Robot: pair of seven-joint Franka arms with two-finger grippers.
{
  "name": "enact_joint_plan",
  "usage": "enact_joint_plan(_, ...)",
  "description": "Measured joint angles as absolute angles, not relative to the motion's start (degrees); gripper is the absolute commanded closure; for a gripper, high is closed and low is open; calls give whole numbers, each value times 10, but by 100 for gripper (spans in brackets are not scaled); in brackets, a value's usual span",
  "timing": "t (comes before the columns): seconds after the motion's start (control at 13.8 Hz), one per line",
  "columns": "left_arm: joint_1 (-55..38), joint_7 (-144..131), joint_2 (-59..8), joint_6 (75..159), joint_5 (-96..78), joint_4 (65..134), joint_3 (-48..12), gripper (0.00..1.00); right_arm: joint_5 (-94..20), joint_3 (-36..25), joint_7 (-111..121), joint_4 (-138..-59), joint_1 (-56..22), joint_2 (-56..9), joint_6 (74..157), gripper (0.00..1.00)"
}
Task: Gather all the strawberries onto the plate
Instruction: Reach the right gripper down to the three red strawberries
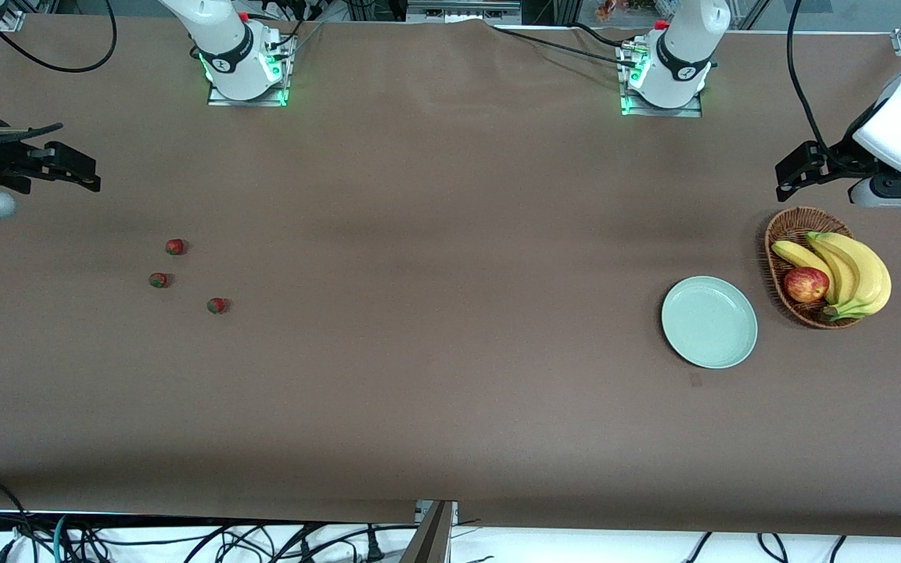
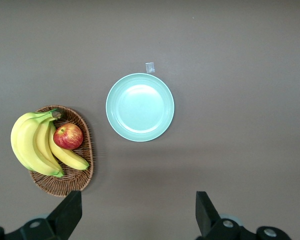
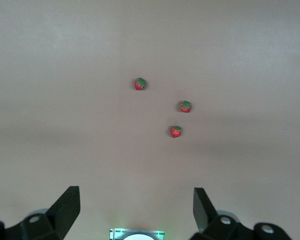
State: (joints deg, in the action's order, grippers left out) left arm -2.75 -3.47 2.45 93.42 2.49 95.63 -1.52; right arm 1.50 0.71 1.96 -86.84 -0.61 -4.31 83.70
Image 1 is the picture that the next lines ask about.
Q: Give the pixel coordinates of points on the large table cover sheet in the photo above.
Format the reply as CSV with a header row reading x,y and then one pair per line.
x,y
450,234

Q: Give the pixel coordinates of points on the small red toy strawberry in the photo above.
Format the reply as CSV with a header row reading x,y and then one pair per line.
x,y
175,247
158,280
217,305

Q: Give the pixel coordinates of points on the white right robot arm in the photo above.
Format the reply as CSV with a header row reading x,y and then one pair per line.
x,y
224,39

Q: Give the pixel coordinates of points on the brown angled beam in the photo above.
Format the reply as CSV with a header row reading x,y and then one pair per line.
x,y
427,539

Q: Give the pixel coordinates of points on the aluminium corner bracket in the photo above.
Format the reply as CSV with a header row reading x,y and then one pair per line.
x,y
443,512

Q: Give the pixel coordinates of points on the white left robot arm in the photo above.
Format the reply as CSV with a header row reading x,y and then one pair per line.
x,y
685,47

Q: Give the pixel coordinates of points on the small orange red object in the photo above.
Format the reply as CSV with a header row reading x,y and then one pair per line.
x,y
611,9

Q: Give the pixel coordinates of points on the red apple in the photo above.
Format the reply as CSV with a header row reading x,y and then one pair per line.
x,y
806,285

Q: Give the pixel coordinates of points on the brown wicker basket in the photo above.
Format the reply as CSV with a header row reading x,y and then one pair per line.
x,y
791,227

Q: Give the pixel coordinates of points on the yellow banana bunch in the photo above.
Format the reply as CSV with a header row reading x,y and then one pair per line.
x,y
861,270

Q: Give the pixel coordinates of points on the pale green round plate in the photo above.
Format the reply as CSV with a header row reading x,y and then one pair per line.
x,y
708,320

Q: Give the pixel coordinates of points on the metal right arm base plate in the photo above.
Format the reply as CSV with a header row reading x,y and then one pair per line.
x,y
282,74

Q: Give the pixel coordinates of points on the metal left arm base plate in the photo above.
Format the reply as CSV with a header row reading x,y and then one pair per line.
x,y
638,112

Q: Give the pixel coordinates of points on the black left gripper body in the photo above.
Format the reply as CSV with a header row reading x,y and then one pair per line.
x,y
841,155

